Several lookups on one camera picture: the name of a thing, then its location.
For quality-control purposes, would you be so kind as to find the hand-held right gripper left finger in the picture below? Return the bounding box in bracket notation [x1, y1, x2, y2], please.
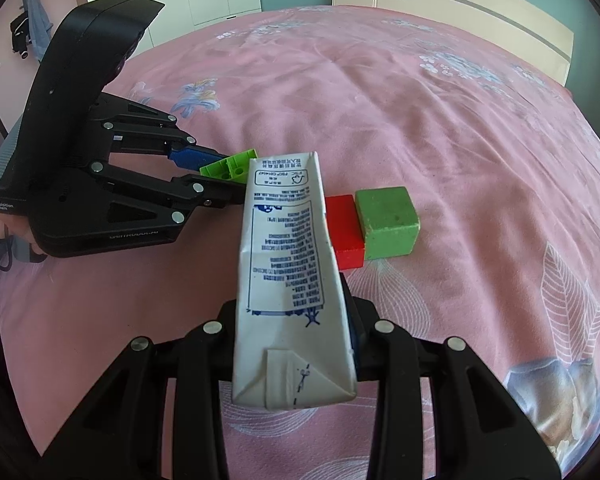
[40, 300, 241, 480]

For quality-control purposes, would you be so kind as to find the black hanging bag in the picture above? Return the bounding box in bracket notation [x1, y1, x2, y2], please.
[9, 12, 31, 59]

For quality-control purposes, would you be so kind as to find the black cable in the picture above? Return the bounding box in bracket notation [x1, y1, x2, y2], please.
[0, 234, 46, 273]

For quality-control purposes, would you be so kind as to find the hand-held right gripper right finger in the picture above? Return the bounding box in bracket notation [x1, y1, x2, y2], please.
[340, 280, 563, 480]

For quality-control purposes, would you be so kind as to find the cream bed headboard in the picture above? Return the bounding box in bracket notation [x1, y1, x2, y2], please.
[332, 0, 576, 86]

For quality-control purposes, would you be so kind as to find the blue hanging garment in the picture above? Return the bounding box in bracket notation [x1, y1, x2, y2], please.
[20, 0, 54, 59]

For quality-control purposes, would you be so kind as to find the white blue milk carton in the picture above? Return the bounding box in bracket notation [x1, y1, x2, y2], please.
[231, 152, 358, 408]

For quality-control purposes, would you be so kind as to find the light green building block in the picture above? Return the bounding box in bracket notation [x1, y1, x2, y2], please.
[200, 149, 259, 181]

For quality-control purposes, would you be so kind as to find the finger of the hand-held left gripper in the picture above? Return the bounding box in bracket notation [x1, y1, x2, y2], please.
[99, 92, 229, 172]
[92, 160, 248, 226]

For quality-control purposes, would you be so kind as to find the pink floral blanket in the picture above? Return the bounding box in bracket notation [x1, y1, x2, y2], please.
[0, 4, 600, 480]

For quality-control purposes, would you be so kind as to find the green wooden cube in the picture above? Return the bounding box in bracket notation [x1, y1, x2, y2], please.
[355, 186, 421, 261]

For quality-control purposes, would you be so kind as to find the red wooden block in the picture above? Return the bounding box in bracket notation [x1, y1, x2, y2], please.
[325, 194, 366, 270]

